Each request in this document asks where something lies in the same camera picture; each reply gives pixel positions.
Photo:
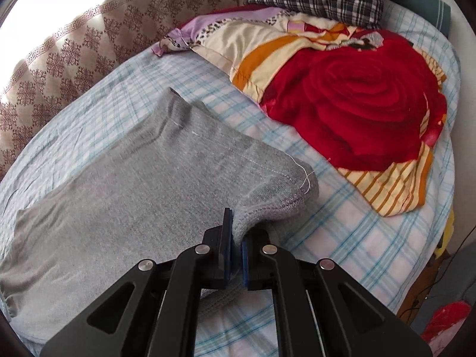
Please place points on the red rose printed quilt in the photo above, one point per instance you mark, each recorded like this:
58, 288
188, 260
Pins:
357, 119

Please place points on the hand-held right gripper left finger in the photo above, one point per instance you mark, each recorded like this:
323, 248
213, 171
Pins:
227, 245

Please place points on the yellow object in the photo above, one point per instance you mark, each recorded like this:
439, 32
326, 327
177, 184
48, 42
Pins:
444, 236

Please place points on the red plastic bag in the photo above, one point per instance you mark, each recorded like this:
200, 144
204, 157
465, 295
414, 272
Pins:
446, 321

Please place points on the wooden bedside cabinet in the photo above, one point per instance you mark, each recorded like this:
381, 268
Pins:
420, 286

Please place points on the plaid blue bed sheet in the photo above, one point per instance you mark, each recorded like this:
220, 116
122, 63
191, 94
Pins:
334, 238

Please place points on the grey pants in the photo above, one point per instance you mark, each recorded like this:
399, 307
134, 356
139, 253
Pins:
148, 193

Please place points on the brown patterned curtain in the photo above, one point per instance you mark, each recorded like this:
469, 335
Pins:
93, 44

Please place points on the teal headboard cushion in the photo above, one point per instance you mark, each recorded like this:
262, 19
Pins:
424, 3

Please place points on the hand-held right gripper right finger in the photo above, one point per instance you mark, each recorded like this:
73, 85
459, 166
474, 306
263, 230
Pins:
245, 264

